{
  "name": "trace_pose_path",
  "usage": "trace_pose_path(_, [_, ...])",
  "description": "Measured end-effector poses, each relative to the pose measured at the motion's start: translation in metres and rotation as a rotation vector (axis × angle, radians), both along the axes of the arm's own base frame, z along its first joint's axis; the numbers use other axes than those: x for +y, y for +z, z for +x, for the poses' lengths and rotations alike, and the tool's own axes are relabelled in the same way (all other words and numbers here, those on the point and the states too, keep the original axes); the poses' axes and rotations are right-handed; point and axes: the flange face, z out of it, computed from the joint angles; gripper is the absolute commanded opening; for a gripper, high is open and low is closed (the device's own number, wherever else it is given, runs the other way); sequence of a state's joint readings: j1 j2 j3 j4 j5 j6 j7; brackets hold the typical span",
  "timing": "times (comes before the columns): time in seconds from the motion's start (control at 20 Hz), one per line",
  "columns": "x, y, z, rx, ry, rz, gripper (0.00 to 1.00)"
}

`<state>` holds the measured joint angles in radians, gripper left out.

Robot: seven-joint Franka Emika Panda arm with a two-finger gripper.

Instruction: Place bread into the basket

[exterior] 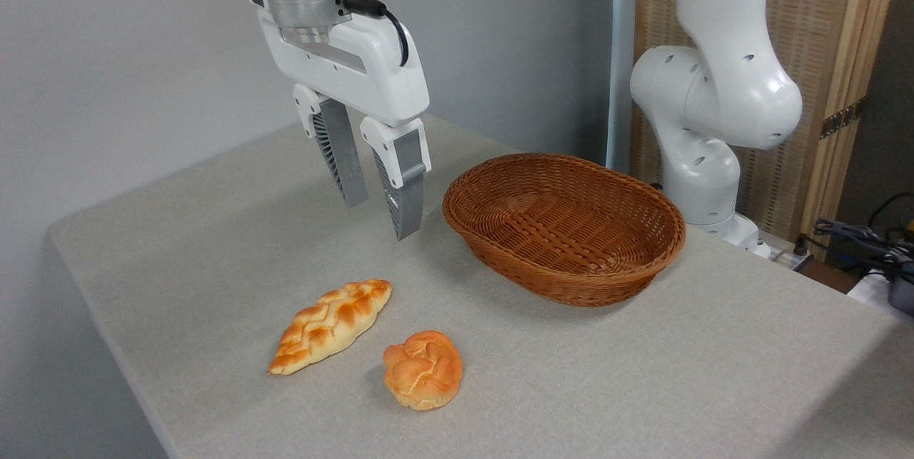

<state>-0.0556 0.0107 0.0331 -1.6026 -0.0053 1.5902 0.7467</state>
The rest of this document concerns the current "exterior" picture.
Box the black looped cable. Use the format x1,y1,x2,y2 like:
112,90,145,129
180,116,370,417
866,192,914,233

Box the white flat object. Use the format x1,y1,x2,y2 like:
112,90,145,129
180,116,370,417
848,270,893,306

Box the long braided bread loaf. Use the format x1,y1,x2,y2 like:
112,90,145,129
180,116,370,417
268,278,393,376

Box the round knotted bread bun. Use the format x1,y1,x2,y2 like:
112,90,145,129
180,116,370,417
383,331,463,411

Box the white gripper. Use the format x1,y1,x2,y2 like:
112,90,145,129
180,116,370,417
245,0,432,241

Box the grey electronic device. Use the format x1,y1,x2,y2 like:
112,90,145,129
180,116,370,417
888,259,914,317

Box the wooden woven folding screen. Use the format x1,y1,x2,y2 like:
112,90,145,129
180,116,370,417
632,0,904,246

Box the grey tablecloth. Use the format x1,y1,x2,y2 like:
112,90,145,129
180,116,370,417
46,111,914,459

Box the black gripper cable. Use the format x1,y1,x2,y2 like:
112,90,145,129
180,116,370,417
343,0,411,68

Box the grey cable bundle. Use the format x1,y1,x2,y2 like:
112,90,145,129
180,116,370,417
810,218,914,271

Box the white vertical pole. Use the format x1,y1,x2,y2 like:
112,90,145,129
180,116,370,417
606,0,638,176

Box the brown wicker basket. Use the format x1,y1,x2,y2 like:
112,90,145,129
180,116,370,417
442,153,686,308

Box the white power strip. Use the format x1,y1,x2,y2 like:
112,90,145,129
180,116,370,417
768,243,812,268

